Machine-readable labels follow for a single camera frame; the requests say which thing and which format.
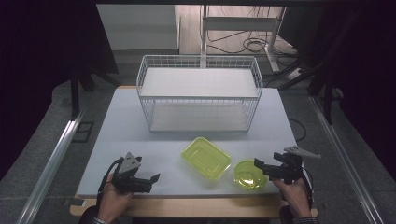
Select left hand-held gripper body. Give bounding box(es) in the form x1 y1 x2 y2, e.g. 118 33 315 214
111 151 153 194

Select person's right hand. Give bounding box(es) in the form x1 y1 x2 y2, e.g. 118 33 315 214
272 176 313 219

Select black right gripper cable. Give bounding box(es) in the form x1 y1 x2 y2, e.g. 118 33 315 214
299 166 315 210

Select yellow rectangular plastic container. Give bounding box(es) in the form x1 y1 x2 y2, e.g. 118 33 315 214
180 136 233 181

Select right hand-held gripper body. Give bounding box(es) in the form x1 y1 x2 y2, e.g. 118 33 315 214
269 145 322 185

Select black cables on floor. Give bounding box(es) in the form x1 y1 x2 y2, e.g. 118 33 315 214
206 29 298 59

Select black stand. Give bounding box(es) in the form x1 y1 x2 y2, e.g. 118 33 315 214
278 46 345 126
68 60 120 120

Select white desk frame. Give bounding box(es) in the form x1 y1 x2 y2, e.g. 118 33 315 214
200 4 288 74

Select aluminium rail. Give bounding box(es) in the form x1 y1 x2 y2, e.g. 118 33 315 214
16 104 90 224
308 93 386 224

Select white power strip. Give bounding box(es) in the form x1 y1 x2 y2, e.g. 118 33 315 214
285 67 304 80

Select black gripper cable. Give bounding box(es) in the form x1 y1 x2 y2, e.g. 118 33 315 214
299 166 315 210
96 156 125 207

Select black floor cable loop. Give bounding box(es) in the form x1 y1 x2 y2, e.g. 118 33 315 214
288 117 308 143

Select person's left hand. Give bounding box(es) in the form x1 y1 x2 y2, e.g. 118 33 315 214
97 173 135 224

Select white wire shelf rack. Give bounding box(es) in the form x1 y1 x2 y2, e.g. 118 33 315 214
135 54 264 134

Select yellow round plastic container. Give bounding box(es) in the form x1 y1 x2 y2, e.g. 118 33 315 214
233 159 269 191

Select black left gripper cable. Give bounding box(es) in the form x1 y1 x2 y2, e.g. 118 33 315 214
96 156 125 207

